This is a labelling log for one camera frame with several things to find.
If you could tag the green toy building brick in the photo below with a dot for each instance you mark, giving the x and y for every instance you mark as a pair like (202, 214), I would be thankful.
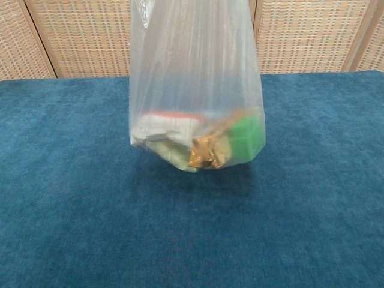
(247, 141)

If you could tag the clear plastic bag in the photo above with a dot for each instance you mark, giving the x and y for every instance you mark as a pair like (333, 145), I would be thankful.
(192, 75)

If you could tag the teal carpet table mat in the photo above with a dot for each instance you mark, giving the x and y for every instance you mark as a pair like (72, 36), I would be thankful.
(60, 210)

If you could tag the gold foil snack packet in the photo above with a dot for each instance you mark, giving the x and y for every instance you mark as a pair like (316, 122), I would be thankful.
(204, 153)

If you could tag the pale green packet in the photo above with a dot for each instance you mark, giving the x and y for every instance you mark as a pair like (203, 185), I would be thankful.
(174, 156)

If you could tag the woven wicker folding screen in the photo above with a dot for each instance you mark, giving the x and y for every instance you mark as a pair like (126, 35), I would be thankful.
(75, 39)

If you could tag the white packet with orange edge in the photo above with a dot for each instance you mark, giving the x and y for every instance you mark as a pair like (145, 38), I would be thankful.
(168, 126)

